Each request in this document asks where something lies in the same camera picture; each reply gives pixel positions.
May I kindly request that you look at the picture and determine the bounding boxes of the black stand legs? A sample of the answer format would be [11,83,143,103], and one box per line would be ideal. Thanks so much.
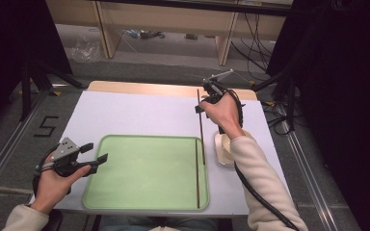
[251,68,298,132]
[19,59,87,122]

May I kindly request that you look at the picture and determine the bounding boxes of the white table mat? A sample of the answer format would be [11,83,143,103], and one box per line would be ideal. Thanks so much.
[28,90,292,219]

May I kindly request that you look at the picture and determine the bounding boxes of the wooden desk frame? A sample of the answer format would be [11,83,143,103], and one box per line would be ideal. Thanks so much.
[45,0,294,67]

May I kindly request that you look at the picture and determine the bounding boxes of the bundle of floor cables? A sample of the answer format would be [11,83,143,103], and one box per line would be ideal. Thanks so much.
[230,13,273,82]

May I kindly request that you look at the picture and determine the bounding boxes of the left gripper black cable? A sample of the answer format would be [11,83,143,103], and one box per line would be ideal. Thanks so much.
[32,143,73,197]

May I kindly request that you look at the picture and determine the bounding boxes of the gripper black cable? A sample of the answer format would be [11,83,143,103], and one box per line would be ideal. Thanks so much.
[217,89,302,231]
[32,143,73,197]

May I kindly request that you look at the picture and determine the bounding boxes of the wooden table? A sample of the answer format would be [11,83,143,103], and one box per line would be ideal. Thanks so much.
[86,80,258,101]

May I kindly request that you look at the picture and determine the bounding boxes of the power strip on floor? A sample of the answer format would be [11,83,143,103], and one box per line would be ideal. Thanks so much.
[124,29,167,40]

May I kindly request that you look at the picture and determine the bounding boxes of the brown chopstick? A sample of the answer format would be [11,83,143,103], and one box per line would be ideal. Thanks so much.
[195,138,201,210]
[197,89,206,166]

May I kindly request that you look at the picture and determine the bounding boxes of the person's right hand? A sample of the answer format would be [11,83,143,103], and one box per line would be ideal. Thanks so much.
[199,90,247,141]

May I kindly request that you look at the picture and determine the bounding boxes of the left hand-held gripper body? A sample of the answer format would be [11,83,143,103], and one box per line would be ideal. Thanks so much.
[36,137,93,178]

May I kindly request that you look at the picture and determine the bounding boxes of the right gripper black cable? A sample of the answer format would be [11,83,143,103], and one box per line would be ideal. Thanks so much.
[217,89,302,231]

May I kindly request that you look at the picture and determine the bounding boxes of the clear plastic bag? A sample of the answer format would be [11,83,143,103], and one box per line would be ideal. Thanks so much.
[67,32,103,63]

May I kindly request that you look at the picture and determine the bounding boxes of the cream bowl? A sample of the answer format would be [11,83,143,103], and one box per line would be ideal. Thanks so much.
[221,134,235,162]

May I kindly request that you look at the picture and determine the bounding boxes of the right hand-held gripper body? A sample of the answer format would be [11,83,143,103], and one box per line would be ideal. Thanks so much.
[201,68,235,104]

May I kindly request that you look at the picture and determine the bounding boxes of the metal floor rail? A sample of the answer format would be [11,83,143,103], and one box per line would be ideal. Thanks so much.
[0,90,52,197]
[274,105,343,231]

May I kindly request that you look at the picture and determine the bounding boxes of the black chair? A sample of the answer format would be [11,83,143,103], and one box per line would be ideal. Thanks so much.
[42,209,65,231]

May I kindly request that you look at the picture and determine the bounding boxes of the black curtain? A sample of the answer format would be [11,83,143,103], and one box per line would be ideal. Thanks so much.
[0,0,74,143]
[265,0,370,231]

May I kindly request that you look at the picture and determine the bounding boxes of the person's left hand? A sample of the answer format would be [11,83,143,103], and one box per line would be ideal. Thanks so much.
[29,152,93,216]

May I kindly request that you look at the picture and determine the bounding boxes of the green tray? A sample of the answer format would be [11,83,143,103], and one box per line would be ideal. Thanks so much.
[82,134,210,212]

